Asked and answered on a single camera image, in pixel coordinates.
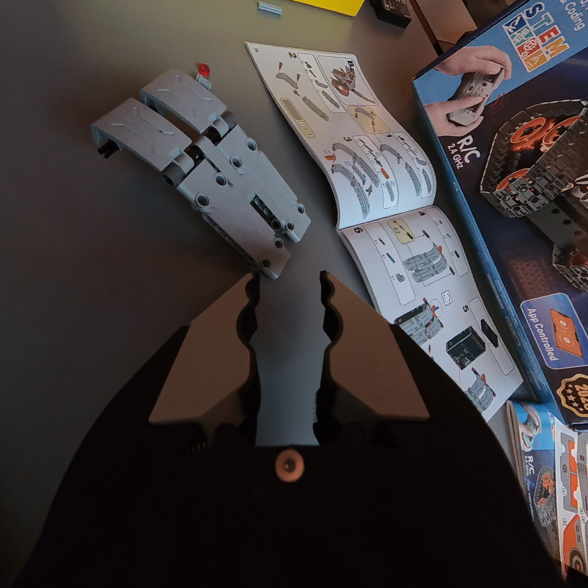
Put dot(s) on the grey building block assembly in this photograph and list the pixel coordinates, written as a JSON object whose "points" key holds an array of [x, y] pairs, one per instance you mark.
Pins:
{"points": [[229, 197]]}

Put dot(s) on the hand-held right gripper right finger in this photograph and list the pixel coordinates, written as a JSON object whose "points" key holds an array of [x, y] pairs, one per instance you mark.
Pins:
{"points": [[376, 367]]}

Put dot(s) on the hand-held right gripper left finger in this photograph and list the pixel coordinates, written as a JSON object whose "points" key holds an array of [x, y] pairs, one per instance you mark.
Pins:
{"points": [[202, 367]]}

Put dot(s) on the blue robot kit box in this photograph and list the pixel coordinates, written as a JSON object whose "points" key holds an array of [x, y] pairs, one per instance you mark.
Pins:
{"points": [[505, 252]]}

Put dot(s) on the white instruction booklet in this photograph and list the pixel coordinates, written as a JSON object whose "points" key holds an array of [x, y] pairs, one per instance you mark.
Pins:
{"points": [[390, 257]]}

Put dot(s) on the printed cardboard sheet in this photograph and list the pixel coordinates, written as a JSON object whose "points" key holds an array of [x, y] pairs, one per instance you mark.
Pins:
{"points": [[565, 482]]}

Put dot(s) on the small blue stick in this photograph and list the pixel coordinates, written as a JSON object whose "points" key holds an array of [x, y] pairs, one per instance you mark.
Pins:
{"points": [[269, 7]]}

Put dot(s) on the small red grey piece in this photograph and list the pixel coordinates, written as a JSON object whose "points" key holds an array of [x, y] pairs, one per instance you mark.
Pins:
{"points": [[203, 71]]}

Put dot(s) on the small black blue device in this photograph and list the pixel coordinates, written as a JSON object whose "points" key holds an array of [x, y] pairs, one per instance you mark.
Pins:
{"points": [[390, 11]]}

